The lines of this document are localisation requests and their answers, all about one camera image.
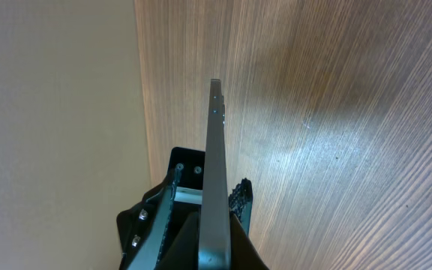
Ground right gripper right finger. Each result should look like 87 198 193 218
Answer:
230 214 269 270

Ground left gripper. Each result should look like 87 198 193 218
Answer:
116 147 254 269

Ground turquoise-screen smartphone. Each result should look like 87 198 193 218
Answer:
198 79 231 269

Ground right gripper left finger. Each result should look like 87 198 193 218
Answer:
155 212 200 270

